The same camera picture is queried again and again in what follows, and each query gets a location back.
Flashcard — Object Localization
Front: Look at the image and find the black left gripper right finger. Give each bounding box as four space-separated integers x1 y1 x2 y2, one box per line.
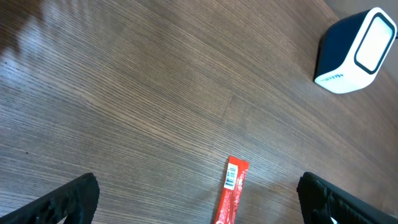
297 172 397 224

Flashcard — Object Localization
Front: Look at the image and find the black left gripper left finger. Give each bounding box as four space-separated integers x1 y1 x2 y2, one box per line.
1 172 100 224

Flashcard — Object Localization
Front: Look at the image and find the red snack stick packet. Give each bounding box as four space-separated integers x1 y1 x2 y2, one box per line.
213 156 249 224

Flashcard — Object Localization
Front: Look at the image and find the white barcode scanner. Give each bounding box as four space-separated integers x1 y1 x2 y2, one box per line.
314 7 397 94

